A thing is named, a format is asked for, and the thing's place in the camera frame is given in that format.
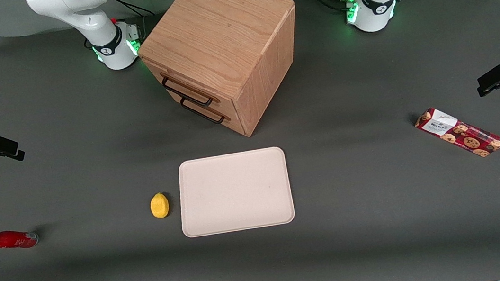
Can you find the oak wooden drawer cabinet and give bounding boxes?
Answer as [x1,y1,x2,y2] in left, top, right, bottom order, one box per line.
[132,0,311,149]

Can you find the red bottle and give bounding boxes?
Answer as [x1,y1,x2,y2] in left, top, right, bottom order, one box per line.
[0,227,40,252]

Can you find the yellow lemon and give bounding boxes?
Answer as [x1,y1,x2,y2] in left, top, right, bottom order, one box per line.
[148,191,171,220]

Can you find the beige rectangular tray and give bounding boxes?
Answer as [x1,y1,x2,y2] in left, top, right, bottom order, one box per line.
[173,145,297,239]

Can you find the red tartan cookie box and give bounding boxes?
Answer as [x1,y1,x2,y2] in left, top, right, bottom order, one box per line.
[412,99,500,166]

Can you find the dark grey table mat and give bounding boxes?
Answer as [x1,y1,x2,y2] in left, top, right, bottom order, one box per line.
[0,0,500,281]

